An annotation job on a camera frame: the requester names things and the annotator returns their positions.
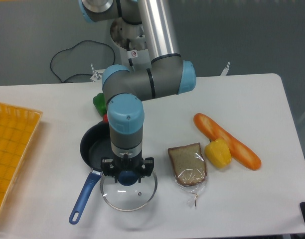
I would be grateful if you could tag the yellow woven basket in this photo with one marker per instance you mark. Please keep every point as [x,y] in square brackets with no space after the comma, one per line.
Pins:
[17,128]

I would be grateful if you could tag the dark pan with blue handle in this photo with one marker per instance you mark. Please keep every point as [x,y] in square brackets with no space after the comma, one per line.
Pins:
[95,145]

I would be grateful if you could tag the green bell pepper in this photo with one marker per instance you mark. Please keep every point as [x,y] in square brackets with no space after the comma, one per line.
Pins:
[100,104]

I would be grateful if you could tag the orange baguette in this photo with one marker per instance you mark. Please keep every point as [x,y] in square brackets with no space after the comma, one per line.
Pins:
[239,151]

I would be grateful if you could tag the white table bracket right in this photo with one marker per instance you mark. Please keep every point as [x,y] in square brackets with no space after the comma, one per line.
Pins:
[225,70]

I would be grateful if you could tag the white table bracket left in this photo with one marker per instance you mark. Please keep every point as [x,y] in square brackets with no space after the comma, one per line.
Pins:
[97,74]

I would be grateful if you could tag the white table bracket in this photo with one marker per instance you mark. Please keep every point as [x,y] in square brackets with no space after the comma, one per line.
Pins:
[97,74]
[225,70]

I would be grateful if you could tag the red bell pepper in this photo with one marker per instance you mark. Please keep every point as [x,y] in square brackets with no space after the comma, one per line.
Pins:
[105,118]

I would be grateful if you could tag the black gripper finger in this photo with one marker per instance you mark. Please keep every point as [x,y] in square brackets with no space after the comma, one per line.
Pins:
[145,168]
[109,168]

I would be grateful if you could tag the bread slice in plastic bag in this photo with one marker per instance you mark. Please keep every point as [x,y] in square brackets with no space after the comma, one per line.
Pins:
[190,169]

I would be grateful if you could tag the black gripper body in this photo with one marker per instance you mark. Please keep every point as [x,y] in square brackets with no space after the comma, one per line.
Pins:
[125,163]

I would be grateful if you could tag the glass lid with blue knob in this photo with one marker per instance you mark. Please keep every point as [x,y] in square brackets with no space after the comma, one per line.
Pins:
[128,198]

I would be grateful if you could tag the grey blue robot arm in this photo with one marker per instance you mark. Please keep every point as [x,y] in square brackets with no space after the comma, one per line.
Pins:
[125,90]

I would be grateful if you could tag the yellow bell pepper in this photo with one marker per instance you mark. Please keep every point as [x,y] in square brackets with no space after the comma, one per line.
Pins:
[218,153]

